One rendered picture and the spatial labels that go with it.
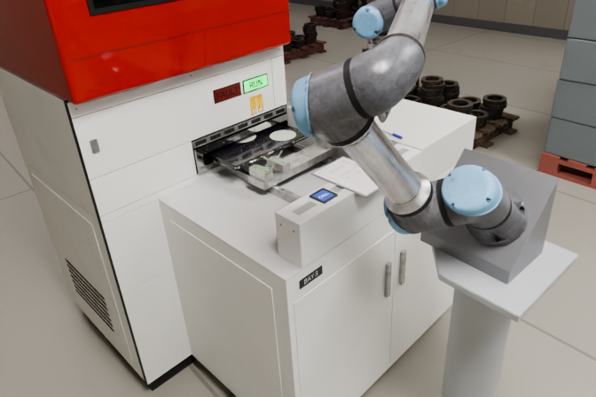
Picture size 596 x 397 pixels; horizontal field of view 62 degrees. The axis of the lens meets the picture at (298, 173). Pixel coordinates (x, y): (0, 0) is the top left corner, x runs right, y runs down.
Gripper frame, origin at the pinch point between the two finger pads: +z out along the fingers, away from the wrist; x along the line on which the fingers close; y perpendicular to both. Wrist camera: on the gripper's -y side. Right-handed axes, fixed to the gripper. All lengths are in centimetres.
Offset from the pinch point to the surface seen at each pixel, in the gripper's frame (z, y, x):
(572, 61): 34, 16, -209
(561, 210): 111, -7, -170
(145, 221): 34, 58, 52
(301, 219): 14.7, -2.7, 37.7
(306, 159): 22.6, 32.0, 1.3
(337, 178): 14.3, 4.2, 16.3
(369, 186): 14.3, -5.6, 14.0
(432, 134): 14.1, -0.1, -27.0
